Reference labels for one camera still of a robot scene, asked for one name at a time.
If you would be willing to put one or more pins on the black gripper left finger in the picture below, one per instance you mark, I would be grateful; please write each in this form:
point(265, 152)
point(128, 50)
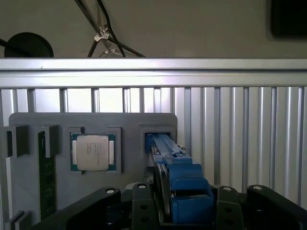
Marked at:
point(144, 210)

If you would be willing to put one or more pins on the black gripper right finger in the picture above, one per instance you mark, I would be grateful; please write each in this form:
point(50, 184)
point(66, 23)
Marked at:
point(229, 210)

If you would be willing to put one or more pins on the silver CPU chip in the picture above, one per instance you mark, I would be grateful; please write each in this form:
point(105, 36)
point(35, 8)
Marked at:
point(92, 151)

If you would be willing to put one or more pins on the metal tripod stand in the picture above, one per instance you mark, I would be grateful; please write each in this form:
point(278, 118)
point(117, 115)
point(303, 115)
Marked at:
point(100, 36)

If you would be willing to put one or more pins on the green RAM stick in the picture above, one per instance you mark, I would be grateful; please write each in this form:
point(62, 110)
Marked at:
point(48, 179)

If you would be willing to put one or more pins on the black round stand base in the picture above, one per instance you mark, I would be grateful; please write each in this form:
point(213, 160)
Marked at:
point(28, 45)

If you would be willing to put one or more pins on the grey plastic parts rack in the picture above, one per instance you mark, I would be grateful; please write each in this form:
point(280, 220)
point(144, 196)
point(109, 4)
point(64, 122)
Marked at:
point(96, 119)

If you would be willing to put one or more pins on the black stand with base plate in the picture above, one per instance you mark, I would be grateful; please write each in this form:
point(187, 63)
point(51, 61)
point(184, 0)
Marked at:
point(290, 16)

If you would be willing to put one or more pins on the hard disk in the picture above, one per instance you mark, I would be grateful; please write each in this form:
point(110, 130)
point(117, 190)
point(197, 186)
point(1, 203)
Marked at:
point(187, 172)

